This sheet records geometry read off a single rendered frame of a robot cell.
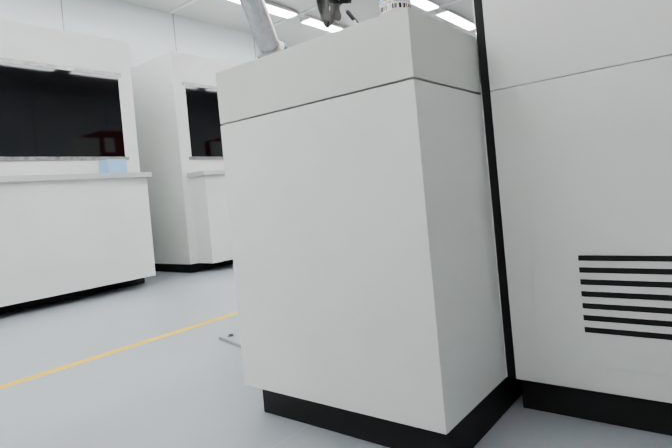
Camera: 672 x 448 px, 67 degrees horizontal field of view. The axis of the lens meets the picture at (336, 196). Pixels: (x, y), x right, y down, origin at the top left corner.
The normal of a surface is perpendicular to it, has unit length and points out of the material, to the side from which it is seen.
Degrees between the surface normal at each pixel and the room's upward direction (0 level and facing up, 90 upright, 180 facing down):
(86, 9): 90
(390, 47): 90
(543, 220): 90
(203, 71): 90
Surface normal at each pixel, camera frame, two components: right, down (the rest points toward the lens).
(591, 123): -0.62, 0.06
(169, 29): 0.78, -0.07
